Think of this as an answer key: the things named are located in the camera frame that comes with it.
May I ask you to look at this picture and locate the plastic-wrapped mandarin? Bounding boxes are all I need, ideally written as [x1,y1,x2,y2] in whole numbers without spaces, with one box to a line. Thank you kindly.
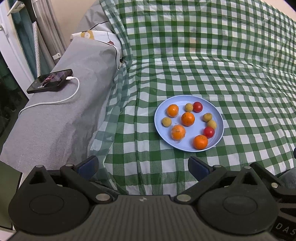
[171,125,186,141]

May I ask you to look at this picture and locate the grey curtain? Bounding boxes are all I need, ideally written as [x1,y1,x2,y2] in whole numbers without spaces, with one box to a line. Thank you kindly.
[32,0,68,71]

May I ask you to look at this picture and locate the white door frame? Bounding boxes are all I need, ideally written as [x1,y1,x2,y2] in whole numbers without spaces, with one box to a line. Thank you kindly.
[0,0,36,87]

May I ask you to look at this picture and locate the blue plate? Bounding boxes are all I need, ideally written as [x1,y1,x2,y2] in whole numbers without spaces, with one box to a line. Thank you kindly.
[154,95,224,152]

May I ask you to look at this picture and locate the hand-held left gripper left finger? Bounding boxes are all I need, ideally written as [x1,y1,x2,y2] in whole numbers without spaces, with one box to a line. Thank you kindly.
[24,156,114,204]

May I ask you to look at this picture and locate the white charging cable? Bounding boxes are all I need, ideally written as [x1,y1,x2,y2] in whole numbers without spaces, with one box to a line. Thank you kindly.
[18,76,80,118]

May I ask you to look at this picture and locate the white flower-print pillow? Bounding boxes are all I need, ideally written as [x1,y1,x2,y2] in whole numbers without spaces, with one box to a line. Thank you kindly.
[70,20,123,70]

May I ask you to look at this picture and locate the green checkered cloth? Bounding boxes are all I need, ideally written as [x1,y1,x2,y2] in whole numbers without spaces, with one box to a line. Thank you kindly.
[90,0,296,195]

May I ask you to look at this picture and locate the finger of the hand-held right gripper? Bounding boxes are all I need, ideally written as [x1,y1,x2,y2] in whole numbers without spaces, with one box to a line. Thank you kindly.
[250,162,296,202]

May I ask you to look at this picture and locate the teal curtain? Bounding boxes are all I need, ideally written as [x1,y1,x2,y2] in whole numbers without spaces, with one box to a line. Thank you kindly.
[8,0,36,76]

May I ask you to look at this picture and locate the white phone clamp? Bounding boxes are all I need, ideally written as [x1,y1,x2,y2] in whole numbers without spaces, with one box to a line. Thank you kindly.
[6,0,26,16]

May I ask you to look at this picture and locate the orange mandarin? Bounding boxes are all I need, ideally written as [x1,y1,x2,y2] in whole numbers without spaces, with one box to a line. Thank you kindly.
[193,135,208,150]
[181,112,195,126]
[167,104,179,117]

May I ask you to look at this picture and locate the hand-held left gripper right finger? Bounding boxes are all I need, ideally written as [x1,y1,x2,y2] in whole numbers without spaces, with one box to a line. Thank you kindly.
[174,156,265,204]

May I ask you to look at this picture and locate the black smartphone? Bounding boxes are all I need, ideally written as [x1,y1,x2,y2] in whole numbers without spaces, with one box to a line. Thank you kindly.
[26,69,73,94]

